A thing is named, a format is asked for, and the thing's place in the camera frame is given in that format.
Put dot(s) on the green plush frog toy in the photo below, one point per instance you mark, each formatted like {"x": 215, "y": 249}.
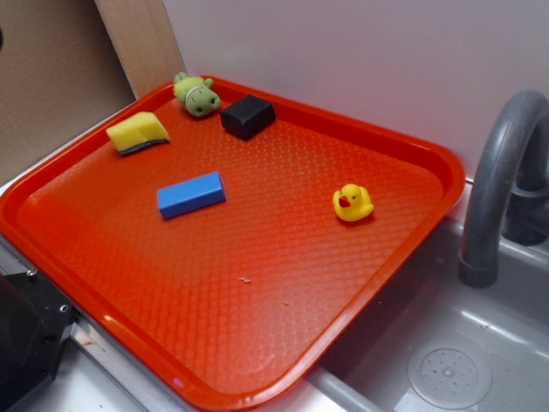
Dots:
{"x": 195, "y": 94}

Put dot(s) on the black rectangular block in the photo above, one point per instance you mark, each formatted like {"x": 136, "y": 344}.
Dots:
{"x": 247, "y": 117}

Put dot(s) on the yellow sponge with grey pad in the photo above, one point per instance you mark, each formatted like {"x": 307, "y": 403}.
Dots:
{"x": 141, "y": 130}

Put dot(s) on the yellow rubber duck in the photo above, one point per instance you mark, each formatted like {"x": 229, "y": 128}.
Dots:
{"x": 352, "y": 203}

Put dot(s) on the grey toy faucet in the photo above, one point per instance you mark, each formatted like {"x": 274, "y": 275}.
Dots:
{"x": 509, "y": 198}

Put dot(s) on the wooden board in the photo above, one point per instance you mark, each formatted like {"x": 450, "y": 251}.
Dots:
{"x": 143, "y": 39}

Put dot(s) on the red plastic tray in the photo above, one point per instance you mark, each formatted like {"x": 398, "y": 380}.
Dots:
{"x": 232, "y": 304}

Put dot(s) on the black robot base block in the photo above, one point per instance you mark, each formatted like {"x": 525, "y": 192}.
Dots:
{"x": 36, "y": 319}

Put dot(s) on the blue rectangular block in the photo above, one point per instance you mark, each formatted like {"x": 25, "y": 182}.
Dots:
{"x": 190, "y": 195}

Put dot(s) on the grey toy sink basin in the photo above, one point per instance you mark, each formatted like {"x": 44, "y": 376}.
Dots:
{"x": 427, "y": 342}

